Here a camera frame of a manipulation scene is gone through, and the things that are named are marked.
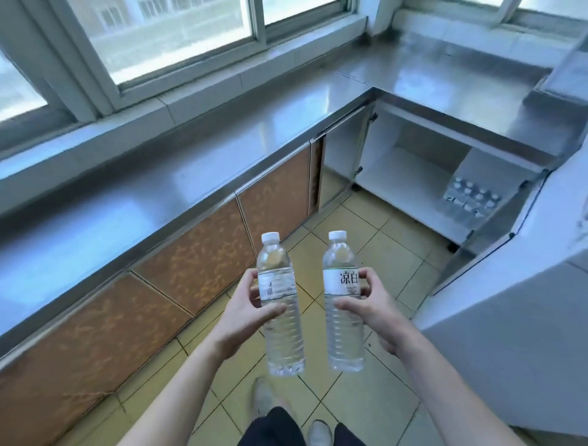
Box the dark shorts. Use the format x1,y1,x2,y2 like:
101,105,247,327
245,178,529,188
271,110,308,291
236,406,368,446

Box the white appliance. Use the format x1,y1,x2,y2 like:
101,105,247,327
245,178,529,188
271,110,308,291
413,154,588,435

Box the grey shoe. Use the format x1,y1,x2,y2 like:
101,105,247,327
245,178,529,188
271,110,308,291
306,419,333,446
251,378,282,417

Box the clear water bottle white label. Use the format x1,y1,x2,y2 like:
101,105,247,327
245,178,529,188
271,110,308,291
322,230,366,373

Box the small white framed window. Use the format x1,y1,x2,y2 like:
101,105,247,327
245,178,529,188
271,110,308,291
487,0,588,25

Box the stainless steel box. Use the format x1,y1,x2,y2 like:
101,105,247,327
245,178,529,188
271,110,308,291
523,40,588,108

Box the narrow brown cabinet door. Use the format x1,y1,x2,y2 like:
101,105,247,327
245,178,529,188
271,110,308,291
308,137,325,216

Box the grey left shoe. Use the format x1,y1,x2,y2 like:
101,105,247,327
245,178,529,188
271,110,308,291
251,378,282,417

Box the large brown patterned cabinet door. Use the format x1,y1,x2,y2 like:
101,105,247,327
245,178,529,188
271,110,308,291
0,272,194,446

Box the person's left hand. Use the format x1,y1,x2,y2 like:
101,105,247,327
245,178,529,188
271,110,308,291
209,268,286,362

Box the clear water bottle barcode label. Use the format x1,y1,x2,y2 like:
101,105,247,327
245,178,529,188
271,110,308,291
256,232,307,378

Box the large white framed window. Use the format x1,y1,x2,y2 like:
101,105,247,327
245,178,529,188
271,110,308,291
0,0,369,127

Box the person's right forearm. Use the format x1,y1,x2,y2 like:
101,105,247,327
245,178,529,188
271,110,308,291
385,322,530,446

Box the person's right hand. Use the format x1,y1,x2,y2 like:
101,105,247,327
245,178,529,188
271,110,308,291
333,268,414,357

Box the pack of water bottles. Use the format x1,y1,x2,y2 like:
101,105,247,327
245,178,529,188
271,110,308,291
442,176,502,222

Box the open white cabinet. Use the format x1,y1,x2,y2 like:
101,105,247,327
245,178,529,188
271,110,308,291
320,99,552,253

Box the steel framed open cabinet door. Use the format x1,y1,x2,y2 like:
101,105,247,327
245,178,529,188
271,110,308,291
431,169,551,296

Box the person's left forearm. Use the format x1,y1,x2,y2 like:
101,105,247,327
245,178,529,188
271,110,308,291
115,332,236,446

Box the grey right shoe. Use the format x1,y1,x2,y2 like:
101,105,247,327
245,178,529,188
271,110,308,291
306,419,333,446

